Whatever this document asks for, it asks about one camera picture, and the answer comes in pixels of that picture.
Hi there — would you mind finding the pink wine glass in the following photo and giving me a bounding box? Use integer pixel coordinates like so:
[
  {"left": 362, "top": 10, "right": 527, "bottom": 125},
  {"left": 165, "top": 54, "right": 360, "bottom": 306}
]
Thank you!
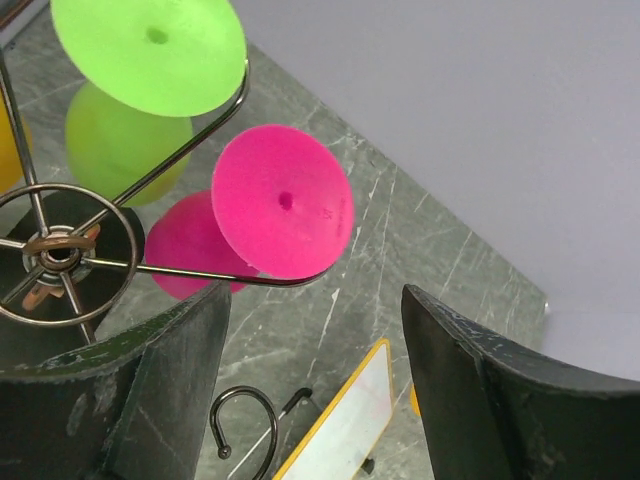
[{"left": 145, "top": 125, "right": 355, "bottom": 279}]

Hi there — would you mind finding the black wine glass rack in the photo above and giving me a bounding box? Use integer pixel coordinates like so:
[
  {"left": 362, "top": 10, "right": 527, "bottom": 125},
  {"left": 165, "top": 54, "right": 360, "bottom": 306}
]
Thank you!
[{"left": 0, "top": 0, "right": 331, "bottom": 471}]

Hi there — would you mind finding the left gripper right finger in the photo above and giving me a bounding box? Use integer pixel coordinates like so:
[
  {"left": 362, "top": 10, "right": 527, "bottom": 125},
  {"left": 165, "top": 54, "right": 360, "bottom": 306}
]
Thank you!
[{"left": 401, "top": 285, "right": 639, "bottom": 479}]

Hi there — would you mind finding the orange wine glass on rack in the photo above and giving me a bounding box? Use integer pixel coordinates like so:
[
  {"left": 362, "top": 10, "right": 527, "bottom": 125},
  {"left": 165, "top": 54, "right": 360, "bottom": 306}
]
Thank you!
[{"left": 0, "top": 99, "right": 23, "bottom": 193}]

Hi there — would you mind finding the green wine glass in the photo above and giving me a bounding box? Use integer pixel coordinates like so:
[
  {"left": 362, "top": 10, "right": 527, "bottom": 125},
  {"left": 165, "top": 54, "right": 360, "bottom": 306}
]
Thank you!
[{"left": 51, "top": 1, "right": 247, "bottom": 199}]

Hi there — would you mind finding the orange wine glass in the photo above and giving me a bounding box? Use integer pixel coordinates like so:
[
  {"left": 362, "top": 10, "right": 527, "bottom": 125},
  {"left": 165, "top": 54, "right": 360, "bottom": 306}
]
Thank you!
[
  {"left": 0, "top": 99, "right": 23, "bottom": 193},
  {"left": 409, "top": 385, "right": 421, "bottom": 416}
]

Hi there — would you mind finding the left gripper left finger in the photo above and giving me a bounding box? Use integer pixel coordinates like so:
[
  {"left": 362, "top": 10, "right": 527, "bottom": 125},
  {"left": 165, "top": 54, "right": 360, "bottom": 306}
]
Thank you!
[{"left": 1, "top": 282, "right": 231, "bottom": 479}]

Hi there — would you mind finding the orange framed whiteboard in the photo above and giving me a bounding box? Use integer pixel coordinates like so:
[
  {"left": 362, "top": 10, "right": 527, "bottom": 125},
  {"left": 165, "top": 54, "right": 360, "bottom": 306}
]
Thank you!
[{"left": 274, "top": 338, "right": 394, "bottom": 480}]

